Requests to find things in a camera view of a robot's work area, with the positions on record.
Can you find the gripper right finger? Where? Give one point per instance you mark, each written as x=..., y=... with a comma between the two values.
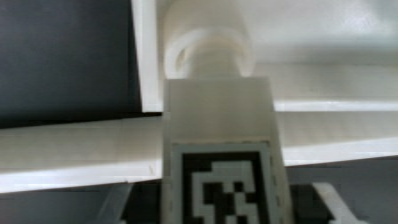
x=344, y=216

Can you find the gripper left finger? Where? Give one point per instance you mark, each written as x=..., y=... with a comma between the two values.
x=113, y=207

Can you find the white table leg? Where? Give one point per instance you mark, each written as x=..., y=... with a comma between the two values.
x=225, y=175

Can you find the white square table top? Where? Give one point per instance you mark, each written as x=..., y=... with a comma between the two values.
x=321, y=43

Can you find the white U-shaped obstacle fence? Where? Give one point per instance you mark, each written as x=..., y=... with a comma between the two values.
x=106, y=152

